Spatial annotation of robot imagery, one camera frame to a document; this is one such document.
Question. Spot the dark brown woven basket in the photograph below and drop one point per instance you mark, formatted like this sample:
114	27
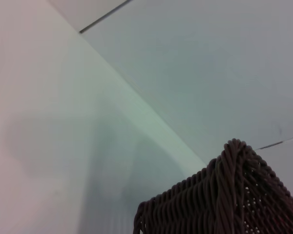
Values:
210	200

